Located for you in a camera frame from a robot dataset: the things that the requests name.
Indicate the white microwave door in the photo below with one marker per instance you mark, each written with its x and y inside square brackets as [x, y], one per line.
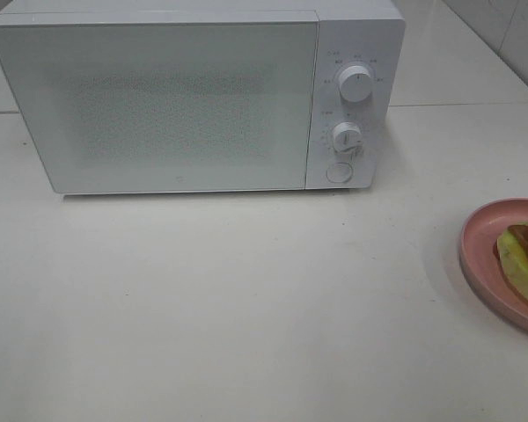
[165, 108]

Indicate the pink round plate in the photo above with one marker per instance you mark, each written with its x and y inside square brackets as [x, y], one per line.
[480, 263]

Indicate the toast sandwich with lettuce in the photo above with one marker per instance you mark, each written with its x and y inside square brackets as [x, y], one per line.
[512, 248]

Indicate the round white door button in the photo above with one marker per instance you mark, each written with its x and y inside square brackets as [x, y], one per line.
[339, 173]

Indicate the lower white timer knob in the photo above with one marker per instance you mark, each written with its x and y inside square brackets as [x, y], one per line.
[347, 138]

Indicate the upper white power knob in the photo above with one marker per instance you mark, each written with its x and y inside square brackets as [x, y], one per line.
[355, 83]

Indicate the white microwave oven body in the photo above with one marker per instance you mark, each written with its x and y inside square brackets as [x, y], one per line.
[348, 32]

